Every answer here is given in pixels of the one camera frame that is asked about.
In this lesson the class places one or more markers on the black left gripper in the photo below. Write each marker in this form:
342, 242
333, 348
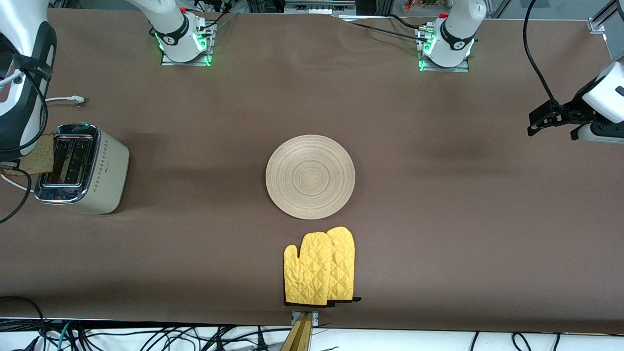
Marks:
569, 111

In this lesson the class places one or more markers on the bread slice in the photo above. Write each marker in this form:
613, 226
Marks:
39, 156

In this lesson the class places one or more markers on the round wooden plate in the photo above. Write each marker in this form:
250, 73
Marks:
310, 177

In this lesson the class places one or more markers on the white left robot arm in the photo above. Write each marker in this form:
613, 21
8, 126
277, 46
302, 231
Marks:
456, 29

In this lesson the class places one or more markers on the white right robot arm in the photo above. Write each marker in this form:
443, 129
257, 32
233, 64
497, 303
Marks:
14, 19

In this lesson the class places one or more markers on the beige chrome two-slot toaster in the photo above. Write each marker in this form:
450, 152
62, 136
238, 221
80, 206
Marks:
107, 175

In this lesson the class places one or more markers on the brown table cover sheet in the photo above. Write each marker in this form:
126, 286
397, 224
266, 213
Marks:
438, 273

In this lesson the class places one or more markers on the yellow quilted oven mitt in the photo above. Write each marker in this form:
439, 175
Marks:
343, 258
307, 273

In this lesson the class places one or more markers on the grey metal rack device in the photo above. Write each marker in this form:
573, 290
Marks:
317, 7

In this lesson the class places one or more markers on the black box device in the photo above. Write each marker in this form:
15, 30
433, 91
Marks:
265, 6

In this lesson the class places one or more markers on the golden aluminium profile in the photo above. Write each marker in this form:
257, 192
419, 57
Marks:
298, 336

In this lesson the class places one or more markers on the aluminium frame corner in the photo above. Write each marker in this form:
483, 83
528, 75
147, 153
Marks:
595, 24

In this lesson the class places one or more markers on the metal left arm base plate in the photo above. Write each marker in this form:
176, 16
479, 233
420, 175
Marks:
446, 69

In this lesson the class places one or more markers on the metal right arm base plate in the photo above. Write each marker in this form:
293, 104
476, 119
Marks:
185, 63

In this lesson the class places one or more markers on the silver metal bracket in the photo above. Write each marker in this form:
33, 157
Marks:
316, 319

